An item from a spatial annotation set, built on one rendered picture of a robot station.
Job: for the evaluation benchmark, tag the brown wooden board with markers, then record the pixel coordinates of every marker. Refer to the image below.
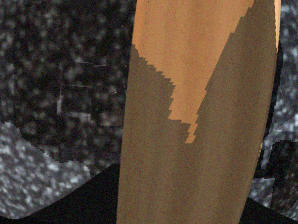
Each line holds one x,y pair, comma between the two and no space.
201,75

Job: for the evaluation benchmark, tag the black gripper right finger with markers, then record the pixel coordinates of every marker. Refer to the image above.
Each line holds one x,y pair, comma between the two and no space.
255,213

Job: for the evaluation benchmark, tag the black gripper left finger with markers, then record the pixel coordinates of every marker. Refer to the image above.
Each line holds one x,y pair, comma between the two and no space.
93,203

